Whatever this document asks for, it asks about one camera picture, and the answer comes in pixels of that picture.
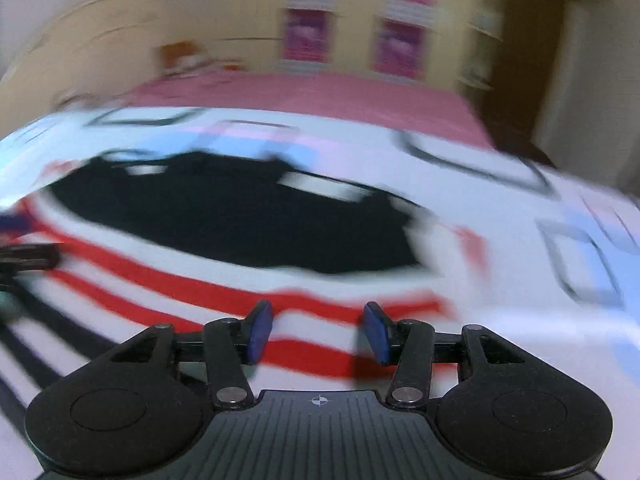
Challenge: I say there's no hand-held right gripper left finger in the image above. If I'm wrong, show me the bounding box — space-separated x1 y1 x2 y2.
107 300 274 409

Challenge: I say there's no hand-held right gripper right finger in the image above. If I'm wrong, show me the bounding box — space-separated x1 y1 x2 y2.
362 301 528 408

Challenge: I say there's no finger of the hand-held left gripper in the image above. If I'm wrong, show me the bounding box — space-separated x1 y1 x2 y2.
0 212 29 236
0 242 62 275

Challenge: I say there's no striped knit sweater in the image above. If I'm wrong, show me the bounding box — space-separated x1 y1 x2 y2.
0 150 489 436

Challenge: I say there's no patterned white blanket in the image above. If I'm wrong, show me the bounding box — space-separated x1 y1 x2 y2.
0 106 640 480

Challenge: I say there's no cream bed headboard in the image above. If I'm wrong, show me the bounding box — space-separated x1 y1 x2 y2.
0 0 167 127

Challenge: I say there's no orange cat cushion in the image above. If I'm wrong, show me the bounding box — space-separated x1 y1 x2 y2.
160 40 242 79

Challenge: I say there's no pink bed sheet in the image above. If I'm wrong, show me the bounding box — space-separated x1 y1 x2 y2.
125 71 497 150

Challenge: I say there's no cream wardrobe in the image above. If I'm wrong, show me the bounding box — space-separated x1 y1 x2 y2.
200 0 502 87

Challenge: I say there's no brown wooden door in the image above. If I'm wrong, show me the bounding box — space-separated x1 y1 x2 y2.
480 0 567 162

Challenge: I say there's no cream open shelf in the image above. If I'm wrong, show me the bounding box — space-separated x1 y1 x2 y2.
457 0 507 92

